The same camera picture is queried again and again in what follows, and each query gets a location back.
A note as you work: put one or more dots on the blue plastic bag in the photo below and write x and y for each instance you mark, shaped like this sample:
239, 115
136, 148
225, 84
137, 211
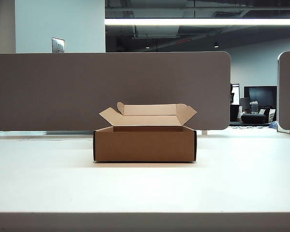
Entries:
273, 124

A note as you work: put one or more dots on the open brown cardboard box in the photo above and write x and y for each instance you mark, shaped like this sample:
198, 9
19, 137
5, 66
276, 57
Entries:
145, 147

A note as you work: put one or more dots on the monitor with white screen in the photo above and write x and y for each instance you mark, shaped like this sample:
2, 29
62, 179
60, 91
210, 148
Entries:
235, 93

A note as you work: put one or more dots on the black ceiling spotlight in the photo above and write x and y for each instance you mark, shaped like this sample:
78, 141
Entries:
216, 45

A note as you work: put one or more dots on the metal wall switch plate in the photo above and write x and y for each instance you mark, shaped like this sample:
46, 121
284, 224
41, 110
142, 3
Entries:
58, 45

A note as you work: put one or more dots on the large black screen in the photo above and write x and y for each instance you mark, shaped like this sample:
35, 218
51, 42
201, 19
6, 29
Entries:
262, 93

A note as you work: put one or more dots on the black round ottoman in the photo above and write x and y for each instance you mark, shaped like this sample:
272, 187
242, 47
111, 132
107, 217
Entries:
253, 118

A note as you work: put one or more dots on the white boxy machine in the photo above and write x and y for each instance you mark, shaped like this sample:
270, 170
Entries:
254, 107

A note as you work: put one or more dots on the long linear ceiling light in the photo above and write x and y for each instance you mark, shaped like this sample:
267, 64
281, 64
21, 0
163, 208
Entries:
195, 21

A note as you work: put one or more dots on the wide grey desk partition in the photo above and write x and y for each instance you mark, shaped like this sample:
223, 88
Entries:
50, 91

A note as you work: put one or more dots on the grey office chair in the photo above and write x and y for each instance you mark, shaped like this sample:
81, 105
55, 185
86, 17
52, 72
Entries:
244, 102

